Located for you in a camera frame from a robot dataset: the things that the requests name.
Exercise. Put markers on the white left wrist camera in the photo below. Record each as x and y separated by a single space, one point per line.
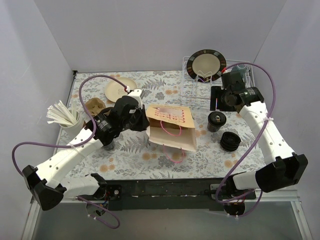
137 94

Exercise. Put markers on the pink paper gift bag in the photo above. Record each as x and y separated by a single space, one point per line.
172 126

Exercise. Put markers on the grey blue mug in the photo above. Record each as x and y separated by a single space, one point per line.
242 69

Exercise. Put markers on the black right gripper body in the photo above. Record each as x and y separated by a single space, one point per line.
217 98

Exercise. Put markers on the black table edge rail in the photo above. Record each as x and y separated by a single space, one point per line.
159 194

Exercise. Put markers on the stack of black cups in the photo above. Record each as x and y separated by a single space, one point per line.
110 146

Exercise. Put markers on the black printed coffee cup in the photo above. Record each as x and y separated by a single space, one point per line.
213 129

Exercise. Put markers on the cream round plate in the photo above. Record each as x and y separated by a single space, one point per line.
113 91

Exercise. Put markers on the stack of black lids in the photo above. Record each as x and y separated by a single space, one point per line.
230 141

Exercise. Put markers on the white wire dish rack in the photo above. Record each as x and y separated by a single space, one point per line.
198 94

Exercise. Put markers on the brown cardboard cup carrier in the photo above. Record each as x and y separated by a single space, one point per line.
96 106

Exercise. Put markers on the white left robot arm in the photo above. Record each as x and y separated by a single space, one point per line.
47 181

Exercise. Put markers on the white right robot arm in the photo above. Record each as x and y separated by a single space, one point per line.
283 167

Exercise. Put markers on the dark rimmed dinner plate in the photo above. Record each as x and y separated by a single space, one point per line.
206 65

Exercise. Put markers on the black plastic cup lid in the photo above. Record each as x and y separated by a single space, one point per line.
217 118

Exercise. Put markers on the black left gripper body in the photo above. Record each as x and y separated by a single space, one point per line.
138 120

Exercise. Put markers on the floral patterned table mat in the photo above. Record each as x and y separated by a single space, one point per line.
134 157

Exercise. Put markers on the white straw holder cup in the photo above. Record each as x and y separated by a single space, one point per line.
74 130

